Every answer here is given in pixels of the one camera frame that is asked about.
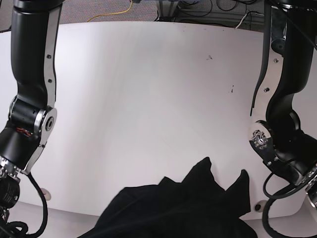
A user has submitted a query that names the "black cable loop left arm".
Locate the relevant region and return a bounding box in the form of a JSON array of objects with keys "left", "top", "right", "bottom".
[{"left": 261, "top": 172, "right": 308, "bottom": 238}]

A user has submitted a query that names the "yellow cable on floor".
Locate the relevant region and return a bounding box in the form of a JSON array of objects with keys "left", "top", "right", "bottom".
[{"left": 88, "top": 1, "right": 133, "bottom": 23}]

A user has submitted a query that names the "black t-shirt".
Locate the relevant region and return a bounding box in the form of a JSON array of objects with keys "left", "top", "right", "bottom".
[{"left": 84, "top": 158, "right": 257, "bottom": 238}]

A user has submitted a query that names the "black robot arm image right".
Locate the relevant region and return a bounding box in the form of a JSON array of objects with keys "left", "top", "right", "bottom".
[{"left": 249, "top": 0, "right": 317, "bottom": 200}]

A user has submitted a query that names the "table grommet hole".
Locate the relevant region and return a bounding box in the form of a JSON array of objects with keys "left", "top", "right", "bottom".
[
  {"left": 254, "top": 200, "right": 267, "bottom": 213},
  {"left": 41, "top": 188, "right": 52, "bottom": 201}
]

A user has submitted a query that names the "white cable on floor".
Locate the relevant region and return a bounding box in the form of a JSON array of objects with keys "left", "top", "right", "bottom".
[{"left": 235, "top": 12, "right": 265, "bottom": 29}]

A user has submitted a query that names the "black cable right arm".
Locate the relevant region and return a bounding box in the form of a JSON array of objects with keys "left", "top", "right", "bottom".
[{"left": 0, "top": 172, "right": 49, "bottom": 238}]

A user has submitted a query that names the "aluminium frame stand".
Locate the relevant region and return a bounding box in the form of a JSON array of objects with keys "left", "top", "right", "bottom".
[{"left": 155, "top": 0, "right": 179, "bottom": 22}]

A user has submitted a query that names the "black robot arm image left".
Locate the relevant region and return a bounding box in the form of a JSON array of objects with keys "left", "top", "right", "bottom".
[{"left": 0, "top": 0, "right": 63, "bottom": 209}]

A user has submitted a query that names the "right table grommet hole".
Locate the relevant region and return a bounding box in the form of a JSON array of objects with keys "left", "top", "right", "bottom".
[{"left": 254, "top": 200, "right": 267, "bottom": 213}]

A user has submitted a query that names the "left table grommet hole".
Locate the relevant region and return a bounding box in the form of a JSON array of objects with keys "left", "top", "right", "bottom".
[{"left": 41, "top": 188, "right": 52, "bottom": 201}]

